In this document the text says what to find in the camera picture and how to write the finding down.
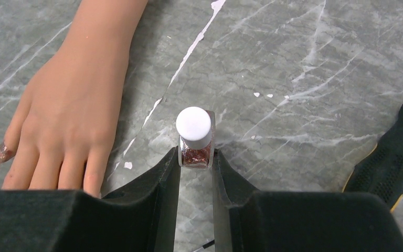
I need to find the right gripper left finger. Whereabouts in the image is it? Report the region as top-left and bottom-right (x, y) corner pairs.
(0, 148), (181, 251)

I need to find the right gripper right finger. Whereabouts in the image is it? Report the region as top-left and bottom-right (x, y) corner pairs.
(213, 150), (403, 251)

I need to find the glitter nail polish bottle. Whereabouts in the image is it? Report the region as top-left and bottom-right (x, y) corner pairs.
(176, 107), (216, 170)

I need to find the near black yellow screwdriver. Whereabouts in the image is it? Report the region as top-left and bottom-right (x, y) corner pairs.
(193, 240), (215, 252)

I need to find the black yellow screwdriver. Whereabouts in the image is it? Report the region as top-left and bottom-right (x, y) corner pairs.
(193, 240), (215, 252)
(342, 104), (403, 211)

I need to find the mannequin practice hand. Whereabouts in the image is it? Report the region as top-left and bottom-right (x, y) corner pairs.
(0, 1), (147, 197)

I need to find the far black yellow screwdriver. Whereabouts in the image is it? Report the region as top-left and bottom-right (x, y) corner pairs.
(342, 104), (403, 211)

